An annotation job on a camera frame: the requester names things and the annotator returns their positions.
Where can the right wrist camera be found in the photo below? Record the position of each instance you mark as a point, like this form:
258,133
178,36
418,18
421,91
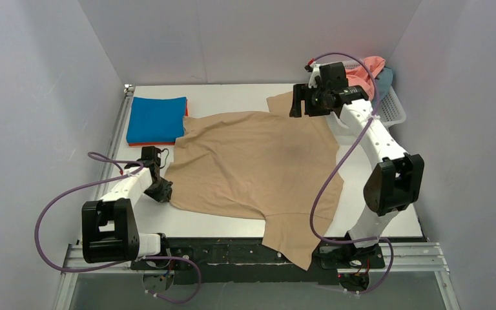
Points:
328,76

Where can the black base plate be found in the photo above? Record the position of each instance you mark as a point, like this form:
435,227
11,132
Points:
247,260

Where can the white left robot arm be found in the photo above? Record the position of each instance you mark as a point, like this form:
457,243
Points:
109,229

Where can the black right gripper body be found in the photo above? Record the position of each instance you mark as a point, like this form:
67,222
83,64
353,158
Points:
301,101

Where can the white plastic basket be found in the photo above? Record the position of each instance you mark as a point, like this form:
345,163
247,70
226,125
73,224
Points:
390,110

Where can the beige t shirt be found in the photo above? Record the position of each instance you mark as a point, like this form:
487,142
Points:
261,165

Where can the pink t shirt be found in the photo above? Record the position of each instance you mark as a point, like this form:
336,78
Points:
360,77

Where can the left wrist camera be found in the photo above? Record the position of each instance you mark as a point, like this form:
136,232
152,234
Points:
153,157

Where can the folded blue t shirt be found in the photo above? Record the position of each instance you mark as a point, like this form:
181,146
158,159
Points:
159,104

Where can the aluminium frame rail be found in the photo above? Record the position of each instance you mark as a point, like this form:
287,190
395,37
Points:
389,275

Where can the folded orange t shirt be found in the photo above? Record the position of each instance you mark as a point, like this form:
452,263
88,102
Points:
155,127

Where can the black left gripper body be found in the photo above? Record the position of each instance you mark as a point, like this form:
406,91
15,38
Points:
162,190

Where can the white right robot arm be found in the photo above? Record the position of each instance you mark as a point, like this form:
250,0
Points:
396,178

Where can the grey blue t shirt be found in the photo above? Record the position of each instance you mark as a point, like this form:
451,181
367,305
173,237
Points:
384,81

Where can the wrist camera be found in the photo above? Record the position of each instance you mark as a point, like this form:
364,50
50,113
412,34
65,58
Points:
328,76
153,157

